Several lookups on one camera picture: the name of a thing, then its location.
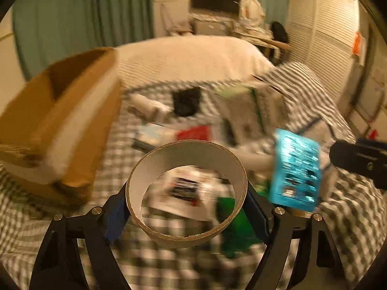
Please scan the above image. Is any green white medicine box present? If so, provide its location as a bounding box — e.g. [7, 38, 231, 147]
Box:
[211, 81, 289, 145]

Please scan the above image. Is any brown tape roll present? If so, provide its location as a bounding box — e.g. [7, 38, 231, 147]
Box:
[125, 140, 247, 248]

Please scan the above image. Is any red floss pick box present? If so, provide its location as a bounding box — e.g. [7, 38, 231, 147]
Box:
[176, 125, 211, 141]

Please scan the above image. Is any cardboard box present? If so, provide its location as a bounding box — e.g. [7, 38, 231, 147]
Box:
[1, 47, 121, 206]

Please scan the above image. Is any white louvered wardrobe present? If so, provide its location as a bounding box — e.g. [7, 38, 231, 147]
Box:
[285, 0, 359, 102]

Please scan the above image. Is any wooden vanity desk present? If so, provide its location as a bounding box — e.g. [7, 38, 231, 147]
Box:
[230, 27, 293, 64]

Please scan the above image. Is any black bag on chair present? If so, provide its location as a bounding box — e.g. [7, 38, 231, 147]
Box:
[270, 21, 289, 43]

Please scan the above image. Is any blue cloud tissue pack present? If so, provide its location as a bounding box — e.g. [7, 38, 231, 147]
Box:
[132, 124, 176, 153]

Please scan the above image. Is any checkered bed sheet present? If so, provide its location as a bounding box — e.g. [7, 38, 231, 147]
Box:
[1, 62, 386, 289]

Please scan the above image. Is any round vanity mirror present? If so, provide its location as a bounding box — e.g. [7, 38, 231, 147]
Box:
[240, 0, 266, 28]

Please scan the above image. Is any cream quilted blanket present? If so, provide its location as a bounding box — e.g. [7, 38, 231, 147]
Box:
[116, 35, 274, 88]

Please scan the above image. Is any teal curtain left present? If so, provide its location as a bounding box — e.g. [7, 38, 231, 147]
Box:
[12, 0, 154, 80]

